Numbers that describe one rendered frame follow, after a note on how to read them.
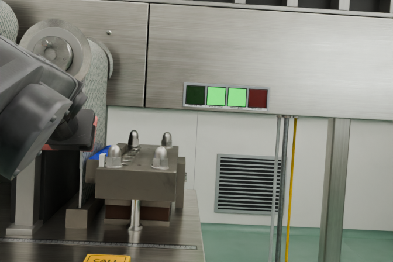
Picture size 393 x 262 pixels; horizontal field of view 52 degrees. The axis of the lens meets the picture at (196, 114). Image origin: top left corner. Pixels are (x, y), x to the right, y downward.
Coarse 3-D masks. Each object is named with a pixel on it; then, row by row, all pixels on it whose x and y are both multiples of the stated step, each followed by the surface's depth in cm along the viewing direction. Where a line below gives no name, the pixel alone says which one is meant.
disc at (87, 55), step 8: (40, 24) 82; (48, 24) 82; (56, 24) 82; (64, 24) 82; (72, 24) 82; (32, 32) 82; (72, 32) 82; (80, 32) 82; (24, 40) 82; (80, 40) 82; (88, 48) 82; (88, 56) 82; (88, 64) 82; (80, 72) 82; (80, 80) 82
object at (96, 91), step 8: (88, 80) 86; (88, 88) 86; (96, 88) 94; (104, 88) 103; (88, 96) 87; (96, 96) 95; (104, 96) 104; (88, 104) 87; (96, 104) 95; (104, 104) 104; (96, 112) 96; (104, 112) 105; (104, 120) 106; (96, 128) 97; (104, 128) 106; (96, 136) 97; (104, 136) 107; (96, 144) 98; (80, 152) 84; (88, 152) 89; (96, 152) 98; (80, 160) 84; (80, 168) 84
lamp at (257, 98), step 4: (252, 92) 116; (256, 92) 116; (260, 92) 116; (264, 92) 117; (252, 96) 116; (256, 96) 117; (260, 96) 117; (264, 96) 117; (252, 100) 117; (256, 100) 117; (260, 100) 117; (264, 100) 117; (252, 104) 117; (256, 104) 117; (260, 104) 117; (264, 104) 117
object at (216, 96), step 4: (208, 88) 116; (212, 88) 116; (216, 88) 116; (220, 88) 116; (224, 88) 116; (208, 92) 116; (212, 92) 116; (216, 92) 116; (220, 92) 116; (224, 92) 116; (208, 96) 116; (212, 96) 116; (216, 96) 116; (220, 96) 116; (224, 96) 116; (208, 100) 116; (212, 100) 116; (216, 100) 116; (220, 100) 116; (224, 100) 116; (208, 104) 116; (212, 104) 116; (216, 104) 116; (220, 104) 116; (224, 104) 116
